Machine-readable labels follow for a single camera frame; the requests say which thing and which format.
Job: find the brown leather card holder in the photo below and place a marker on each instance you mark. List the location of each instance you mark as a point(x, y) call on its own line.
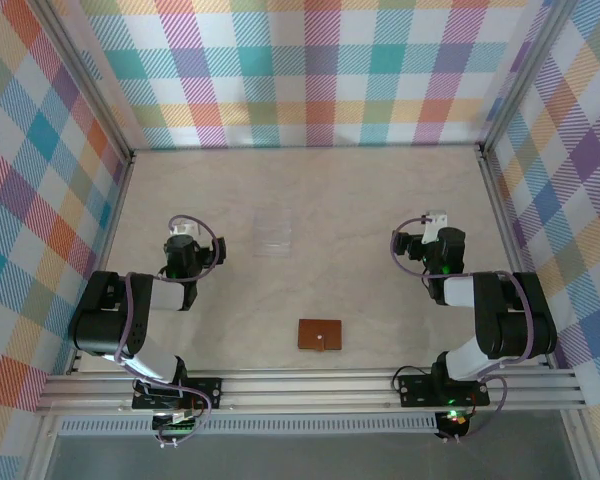
point(310, 332)

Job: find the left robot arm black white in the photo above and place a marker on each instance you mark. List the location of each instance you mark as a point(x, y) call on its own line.
point(105, 320)

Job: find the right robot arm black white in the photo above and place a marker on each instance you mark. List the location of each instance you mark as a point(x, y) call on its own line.
point(510, 320)

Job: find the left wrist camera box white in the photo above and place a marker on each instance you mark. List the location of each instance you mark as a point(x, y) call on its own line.
point(184, 229)

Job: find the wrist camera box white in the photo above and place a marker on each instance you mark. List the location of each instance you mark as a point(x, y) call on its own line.
point(184, 229)
point(436, 221)

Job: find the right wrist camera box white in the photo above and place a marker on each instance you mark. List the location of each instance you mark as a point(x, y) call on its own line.
point(436, 221)

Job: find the aluminium table side rail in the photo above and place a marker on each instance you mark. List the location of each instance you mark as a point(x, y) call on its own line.
point(504, 225)
point(111, 225)

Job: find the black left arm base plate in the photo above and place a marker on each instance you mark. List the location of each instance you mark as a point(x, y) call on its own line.
point(207, 392)

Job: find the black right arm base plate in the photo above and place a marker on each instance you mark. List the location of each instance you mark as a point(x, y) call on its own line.
point(415, 390)

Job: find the aluminium mounting rail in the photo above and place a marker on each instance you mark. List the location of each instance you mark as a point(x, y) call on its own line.
point(305, 390)

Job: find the aluminium frame post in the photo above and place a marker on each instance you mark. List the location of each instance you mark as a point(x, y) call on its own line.
point(520, 75)
point(86, 75)

